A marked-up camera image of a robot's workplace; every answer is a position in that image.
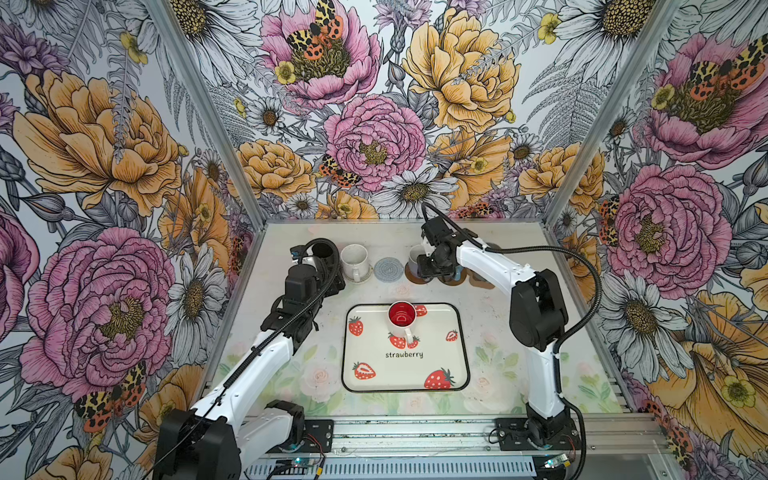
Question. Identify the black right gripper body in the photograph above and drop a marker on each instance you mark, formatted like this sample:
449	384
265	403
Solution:
428	265

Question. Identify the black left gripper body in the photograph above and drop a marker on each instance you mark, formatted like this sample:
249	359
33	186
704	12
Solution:
315	301

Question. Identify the plain brown wooden coaster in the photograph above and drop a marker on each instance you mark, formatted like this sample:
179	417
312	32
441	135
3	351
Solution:
443	278

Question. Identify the scratched dark brown wooden coaster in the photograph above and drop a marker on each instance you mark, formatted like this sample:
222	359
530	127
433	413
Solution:
413	278

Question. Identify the cork paw print coaster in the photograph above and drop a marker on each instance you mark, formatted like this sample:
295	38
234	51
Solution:
478	281

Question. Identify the grey-blue braided rope coaster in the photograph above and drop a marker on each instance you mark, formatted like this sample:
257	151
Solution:
388	270

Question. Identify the red interior white mug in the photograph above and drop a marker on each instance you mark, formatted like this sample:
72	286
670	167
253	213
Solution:
401	317

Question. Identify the white mug purple handle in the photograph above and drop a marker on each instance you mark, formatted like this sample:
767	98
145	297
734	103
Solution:
414	253

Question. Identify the black mug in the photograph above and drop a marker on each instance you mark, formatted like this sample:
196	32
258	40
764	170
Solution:
327	252

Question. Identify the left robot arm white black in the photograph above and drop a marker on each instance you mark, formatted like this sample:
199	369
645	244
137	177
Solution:
214	439

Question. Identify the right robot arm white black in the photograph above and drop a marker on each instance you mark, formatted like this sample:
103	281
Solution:
537	314

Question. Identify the white strawberry print tray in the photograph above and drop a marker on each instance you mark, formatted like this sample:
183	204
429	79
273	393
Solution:
380	358

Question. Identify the green circuit board left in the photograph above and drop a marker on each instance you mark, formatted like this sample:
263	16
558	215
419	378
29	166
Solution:
298	466

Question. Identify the green circuit board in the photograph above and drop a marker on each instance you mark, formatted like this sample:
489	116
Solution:
558	461
298	466

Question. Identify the green circuit board right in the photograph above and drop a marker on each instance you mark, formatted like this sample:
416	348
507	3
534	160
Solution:
558	461

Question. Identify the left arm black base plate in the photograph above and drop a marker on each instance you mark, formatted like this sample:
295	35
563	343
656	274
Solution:
317	438

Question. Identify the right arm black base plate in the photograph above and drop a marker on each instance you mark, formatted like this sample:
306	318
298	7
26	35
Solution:
524	434

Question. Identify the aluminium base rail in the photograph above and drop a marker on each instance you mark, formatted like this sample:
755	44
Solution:
461	447

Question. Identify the aluminium corner post left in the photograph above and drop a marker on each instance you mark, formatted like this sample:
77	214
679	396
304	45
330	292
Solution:
185	62

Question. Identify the aluminium corner post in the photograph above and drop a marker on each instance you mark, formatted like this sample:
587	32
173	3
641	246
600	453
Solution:
660	18
185	62

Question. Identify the aluminium corner post right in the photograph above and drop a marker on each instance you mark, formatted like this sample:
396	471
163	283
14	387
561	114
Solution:
660	18

